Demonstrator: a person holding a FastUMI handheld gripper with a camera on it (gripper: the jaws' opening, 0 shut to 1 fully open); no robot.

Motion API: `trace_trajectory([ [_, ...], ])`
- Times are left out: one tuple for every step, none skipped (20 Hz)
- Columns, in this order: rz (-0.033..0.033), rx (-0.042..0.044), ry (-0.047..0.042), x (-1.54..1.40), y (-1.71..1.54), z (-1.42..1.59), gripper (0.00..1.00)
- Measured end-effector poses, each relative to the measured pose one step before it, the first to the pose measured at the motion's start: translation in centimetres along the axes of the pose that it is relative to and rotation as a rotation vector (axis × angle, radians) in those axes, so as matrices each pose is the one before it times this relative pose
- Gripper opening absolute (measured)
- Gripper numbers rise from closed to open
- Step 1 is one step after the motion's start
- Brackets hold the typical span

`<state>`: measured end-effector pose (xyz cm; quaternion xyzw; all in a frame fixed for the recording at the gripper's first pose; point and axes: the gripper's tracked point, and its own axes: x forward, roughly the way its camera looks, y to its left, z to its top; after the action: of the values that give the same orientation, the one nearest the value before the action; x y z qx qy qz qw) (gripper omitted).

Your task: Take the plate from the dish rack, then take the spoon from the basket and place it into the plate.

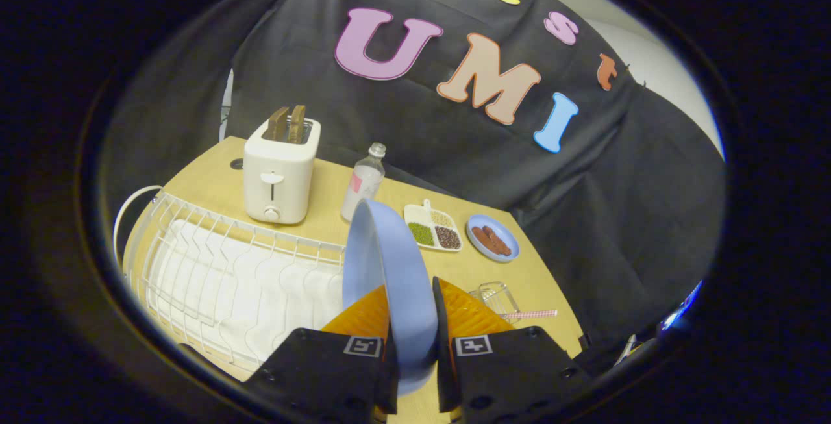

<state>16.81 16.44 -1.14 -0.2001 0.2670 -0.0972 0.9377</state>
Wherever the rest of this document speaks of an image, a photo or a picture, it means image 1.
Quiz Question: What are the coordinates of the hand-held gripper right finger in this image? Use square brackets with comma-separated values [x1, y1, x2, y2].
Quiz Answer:
[432, 277, 593, 424]

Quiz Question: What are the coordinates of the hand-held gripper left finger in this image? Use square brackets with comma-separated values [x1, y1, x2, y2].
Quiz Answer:
[245, 284, 399, 422]

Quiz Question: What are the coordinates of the clear wire basket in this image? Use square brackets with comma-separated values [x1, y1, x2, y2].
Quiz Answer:
[469, 281, 523, 325]

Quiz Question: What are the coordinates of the white wire dish rack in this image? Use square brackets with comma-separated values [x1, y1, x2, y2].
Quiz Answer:
[114, 185, 346, 374]

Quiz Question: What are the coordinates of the small blue plate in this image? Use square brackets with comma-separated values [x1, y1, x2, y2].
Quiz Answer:
[466, 214, 521, 263]

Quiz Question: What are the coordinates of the brown sausage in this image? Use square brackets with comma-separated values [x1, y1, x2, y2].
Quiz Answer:
[482, 225, 513, 256]
[472, 227, 499, 256]

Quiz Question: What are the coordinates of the white divided tray with grains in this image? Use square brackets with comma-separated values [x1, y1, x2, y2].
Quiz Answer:
[403, 199, 464, 253]

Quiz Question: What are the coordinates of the clear plastic bottle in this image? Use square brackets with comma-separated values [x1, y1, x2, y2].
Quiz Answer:
[341, 142, 387, 223]

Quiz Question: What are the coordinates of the white toaster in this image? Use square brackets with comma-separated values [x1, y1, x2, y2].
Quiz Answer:
[243, 117, 321, 225]

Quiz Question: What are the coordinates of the black backdrop cloth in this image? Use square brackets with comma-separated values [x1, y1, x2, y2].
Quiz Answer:
[101, 0, 726, 373]

